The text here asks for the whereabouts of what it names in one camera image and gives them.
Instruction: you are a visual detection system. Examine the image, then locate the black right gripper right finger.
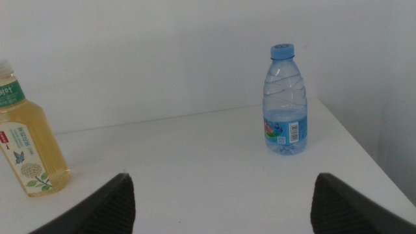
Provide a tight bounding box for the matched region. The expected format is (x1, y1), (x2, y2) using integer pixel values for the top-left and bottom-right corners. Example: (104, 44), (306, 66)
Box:
(309, 172), (416, 234)

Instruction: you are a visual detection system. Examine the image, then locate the clear water bottle blue cap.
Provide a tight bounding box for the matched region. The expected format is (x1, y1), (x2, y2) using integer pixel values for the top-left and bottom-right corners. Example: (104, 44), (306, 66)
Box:
(262, 43), (308, 156)

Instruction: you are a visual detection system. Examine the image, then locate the yellow tea bottle green label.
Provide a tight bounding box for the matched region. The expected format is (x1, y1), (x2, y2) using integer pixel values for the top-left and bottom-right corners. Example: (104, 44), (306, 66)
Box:
(0, 58), (72, 198)

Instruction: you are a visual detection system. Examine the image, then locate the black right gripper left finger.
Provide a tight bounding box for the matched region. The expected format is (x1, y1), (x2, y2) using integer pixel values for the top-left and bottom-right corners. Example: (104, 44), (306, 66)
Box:
(28, 172), (137, 234)

